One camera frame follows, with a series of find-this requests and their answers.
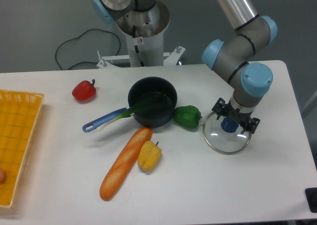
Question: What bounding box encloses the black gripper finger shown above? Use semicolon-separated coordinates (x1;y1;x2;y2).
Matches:
240;117;261;134
212;98;227;120

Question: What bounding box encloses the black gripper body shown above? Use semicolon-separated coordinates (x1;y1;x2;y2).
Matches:
225;103;252;124

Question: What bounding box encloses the glass pot lid blue knob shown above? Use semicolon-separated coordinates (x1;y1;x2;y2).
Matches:
202;111;253;156

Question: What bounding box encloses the green spring onion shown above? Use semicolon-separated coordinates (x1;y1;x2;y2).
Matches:
97;92;174;131

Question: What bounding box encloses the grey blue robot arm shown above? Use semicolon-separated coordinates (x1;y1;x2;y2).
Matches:
91;0;277;133

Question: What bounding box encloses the green bell pepper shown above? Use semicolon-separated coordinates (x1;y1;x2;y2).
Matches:
173;105;202;129

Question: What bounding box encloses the dark blue saucepan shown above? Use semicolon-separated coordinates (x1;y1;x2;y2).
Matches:
82;76;177;133

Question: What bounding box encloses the yellow bell pepper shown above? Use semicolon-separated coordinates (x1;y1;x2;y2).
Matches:
137;141;161;172

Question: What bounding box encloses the black device at table corner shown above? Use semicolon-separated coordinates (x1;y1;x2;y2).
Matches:
305;187;317;213

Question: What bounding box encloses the orange baguette bread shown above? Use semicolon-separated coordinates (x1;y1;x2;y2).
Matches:
99;127;152;201

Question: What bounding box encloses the red bell pepper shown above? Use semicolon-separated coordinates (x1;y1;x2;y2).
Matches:
72;79;97;102

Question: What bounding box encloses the yellow woven basket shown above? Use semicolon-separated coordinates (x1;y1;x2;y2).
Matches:
0;90;45;208

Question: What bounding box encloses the black cable on floor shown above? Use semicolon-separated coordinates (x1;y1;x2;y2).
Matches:
54;28;121;71

